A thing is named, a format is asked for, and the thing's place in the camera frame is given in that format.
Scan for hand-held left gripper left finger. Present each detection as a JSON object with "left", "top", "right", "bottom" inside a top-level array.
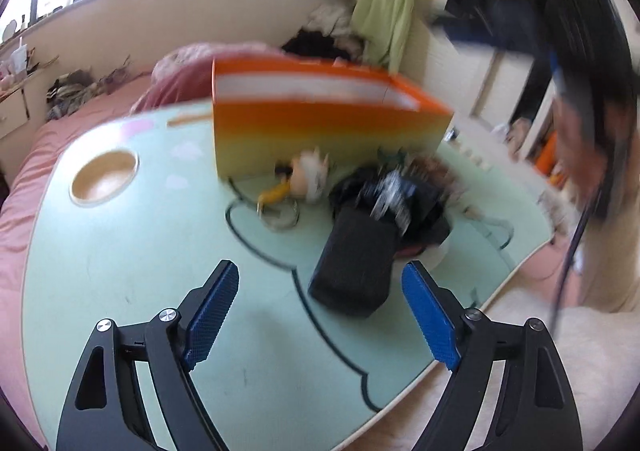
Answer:
[{"left": 56, "top": 259, "right": 241, "bottom": 451}]

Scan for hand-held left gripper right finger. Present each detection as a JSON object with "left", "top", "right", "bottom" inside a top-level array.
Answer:
[{"left": 401, "top": 260, "right": 585, "bottom": 451}]

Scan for black rectangular pouch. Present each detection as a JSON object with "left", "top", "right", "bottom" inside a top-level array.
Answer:
[{"left": 307, "top": 208, "right": 401, "bottom": 317}]

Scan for black patterned cloth bag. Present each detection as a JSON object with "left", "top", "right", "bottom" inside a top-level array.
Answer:
[{"left": 330, "top": 166, "right": 453, "bottom": 254}]

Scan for small doll figure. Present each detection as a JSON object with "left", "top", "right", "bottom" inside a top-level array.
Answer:
[{"left": 275, "top": 148, "right": 333, "bottom": 204}]

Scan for orange cardboard box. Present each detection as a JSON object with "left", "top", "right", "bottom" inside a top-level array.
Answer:
[{"left": 211, "top": 57, "right": 455, "bottom": 179}]

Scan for white clothes pile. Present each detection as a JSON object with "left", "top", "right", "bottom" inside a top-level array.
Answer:
[{"left": 304, "top": 3, "right": 357, "bottom": 38}]

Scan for black clothes pile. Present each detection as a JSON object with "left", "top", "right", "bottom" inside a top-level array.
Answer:
[{"left": 282, "top": 28, "right": 362, "bottom": 62}]

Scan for patterned cloth pile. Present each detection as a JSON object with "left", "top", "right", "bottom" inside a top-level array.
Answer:
[{"left": 46, "top": 65, "right": 137, "bottom": 120}]

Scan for white nightstand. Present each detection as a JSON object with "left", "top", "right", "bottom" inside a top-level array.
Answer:
[{"left": 0, "top": 81, "right": 37, "bottom": 140}]

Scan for yellow banana keychain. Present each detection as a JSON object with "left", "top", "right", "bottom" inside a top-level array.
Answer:
[{"left": 256, "top": 181, "right": 294, "bottom": 208}]

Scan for black cable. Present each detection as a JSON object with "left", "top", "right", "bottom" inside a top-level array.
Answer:
[{"left": 550, "top": 208, "right": 591, "bottom": 329}]

